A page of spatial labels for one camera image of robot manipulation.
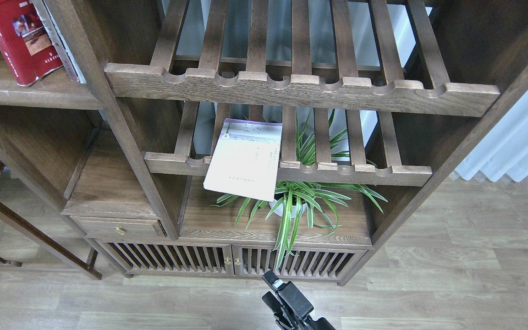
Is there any red cover book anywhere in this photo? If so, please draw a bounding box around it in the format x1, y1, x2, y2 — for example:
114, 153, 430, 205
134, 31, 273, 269
0, 0, 63, 86

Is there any green spider plant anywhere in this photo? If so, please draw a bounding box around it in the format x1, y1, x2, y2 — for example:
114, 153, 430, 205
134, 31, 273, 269
210, 109, 388, 271

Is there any white pleated curtain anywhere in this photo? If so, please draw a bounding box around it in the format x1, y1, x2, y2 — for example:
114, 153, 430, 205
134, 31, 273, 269
453, 91, 528, 182

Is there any white plant pot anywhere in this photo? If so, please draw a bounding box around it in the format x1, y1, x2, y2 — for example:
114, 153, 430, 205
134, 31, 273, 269
269, 198, 308, 219

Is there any brass drawer knob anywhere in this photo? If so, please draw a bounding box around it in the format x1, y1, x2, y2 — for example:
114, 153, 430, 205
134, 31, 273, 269
115, 227, 126, 236

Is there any white lavender book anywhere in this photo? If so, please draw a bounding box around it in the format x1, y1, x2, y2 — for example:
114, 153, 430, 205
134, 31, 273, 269
203, 118, 282, 201

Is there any dark wooden side furniture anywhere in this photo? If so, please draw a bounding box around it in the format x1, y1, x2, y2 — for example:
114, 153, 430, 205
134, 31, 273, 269
0, 137, 103, 281

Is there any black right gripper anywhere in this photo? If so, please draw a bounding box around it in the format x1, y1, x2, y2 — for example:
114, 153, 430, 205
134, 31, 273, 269
262, 271, 336, 330

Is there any dark wooden bookshelf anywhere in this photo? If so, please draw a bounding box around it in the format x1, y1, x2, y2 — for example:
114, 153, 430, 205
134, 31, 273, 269
0, 0, 528, 286

